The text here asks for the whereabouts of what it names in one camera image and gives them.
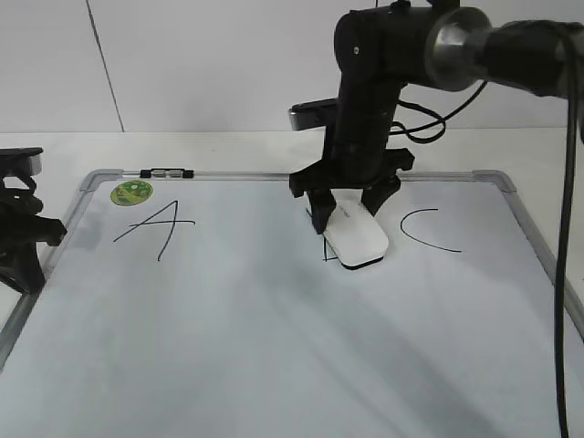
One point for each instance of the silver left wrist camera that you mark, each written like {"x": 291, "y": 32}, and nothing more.
{"x": 25, "y": 161}

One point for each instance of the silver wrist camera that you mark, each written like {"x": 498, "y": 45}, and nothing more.
{"x": 25, "y": 161}
{"x": 313, "y": 114}

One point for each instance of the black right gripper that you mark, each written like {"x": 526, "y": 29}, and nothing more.
{"x": 355, "y": 153}

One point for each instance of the white board with grey frame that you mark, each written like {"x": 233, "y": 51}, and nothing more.
{"x": 212, "y": 309}

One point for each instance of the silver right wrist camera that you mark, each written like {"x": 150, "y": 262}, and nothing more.
{"x": 313, "y": 114}

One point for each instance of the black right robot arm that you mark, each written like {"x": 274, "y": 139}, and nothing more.
{"x": 443, "y": 46}

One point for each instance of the black silver board clip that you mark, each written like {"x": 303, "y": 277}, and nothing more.
{"x": 166, "y": 173}

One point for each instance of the white whiteboard eraser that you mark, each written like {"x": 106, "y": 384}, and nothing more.
{"x": 353, "y": 236}

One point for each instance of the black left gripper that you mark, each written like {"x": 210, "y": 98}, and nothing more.
{"x": 21, "y": 229}

